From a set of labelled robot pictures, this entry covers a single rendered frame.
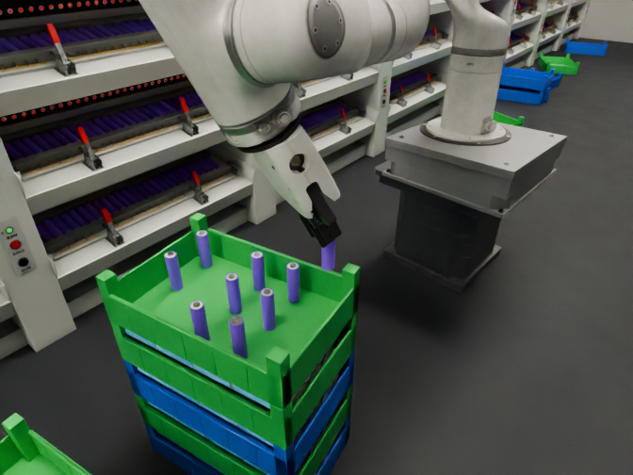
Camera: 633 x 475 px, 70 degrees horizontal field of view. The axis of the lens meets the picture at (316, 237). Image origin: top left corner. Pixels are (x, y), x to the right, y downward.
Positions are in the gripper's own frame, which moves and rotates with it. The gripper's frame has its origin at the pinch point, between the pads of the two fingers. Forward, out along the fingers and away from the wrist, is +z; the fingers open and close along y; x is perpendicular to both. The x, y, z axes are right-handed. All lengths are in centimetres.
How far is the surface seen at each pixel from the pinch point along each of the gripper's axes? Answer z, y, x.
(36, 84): -18, 59, 21
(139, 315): 0.6, 8.0, 25.3
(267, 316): 8.2, 0.9, 12.2
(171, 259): 1.8, 15.7, 18.6
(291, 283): 9.6, 4.5, 6.9
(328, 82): 36, 96, -49
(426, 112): 97, 127, -105
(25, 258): 6, 53, 46
